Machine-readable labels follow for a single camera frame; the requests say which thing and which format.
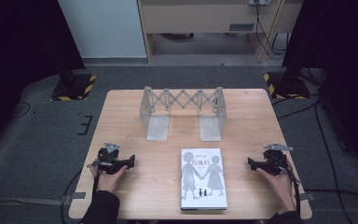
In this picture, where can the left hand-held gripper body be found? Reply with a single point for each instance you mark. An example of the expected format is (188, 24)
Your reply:
(108, 161)

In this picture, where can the light wooden desk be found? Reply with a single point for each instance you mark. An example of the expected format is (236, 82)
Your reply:
(199, 18)

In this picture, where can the white power strip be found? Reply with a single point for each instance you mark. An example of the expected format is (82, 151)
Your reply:
(259, 2)

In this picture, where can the dark curtain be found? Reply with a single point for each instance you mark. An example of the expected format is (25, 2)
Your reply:
(21, 62)
(345, 62)

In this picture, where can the white book with grey silhouettes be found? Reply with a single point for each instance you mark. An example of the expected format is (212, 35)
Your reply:
(203, 183)

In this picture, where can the expandable metal book rack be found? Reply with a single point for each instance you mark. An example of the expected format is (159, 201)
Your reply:
(213, 124)

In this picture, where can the person's right hand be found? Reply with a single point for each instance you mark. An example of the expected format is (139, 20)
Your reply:
(279, 186)

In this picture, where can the person's left hand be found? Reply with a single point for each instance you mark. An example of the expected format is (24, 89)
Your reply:
(107, 182)

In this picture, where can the white board panel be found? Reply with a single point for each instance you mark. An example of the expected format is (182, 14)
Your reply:
(102, 28)

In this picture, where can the black stand base striped tape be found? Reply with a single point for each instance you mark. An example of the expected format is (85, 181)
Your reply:
(74, 88)
(287, 85)

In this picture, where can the grey tape piece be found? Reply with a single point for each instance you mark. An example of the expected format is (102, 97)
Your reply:
(78, 195)
(307, 196)

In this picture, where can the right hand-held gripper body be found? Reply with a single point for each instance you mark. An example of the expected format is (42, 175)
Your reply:
(275, 160)

